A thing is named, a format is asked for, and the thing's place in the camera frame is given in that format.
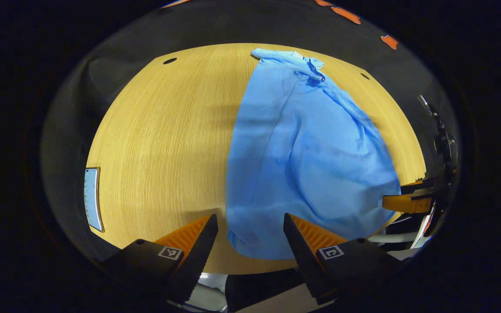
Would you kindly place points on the tablet with lit screen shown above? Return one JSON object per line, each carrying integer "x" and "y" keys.
{"x": 91, "y": 200}

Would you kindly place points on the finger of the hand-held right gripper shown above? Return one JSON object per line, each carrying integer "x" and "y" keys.
{"x": 407, "y": 203}
{"x": 413, "y": 184}

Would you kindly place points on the dark cloth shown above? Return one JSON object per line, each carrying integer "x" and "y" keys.
{"x": 263, "y": 289}

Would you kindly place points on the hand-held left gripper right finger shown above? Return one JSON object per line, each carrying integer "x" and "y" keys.
{"x": 305, "y": 256}

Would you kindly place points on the light blue T-shirt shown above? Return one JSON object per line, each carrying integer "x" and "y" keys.
{"x": 302, "y": 165}

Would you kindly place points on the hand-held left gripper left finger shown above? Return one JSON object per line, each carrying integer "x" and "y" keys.
{"x": 194, "y": 256}

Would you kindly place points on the white tube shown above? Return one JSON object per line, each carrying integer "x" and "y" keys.
{"x": 392, "y": 238}

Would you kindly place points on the black backdrop cloth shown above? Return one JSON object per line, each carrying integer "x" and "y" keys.
{"x": 115, "y": 78}

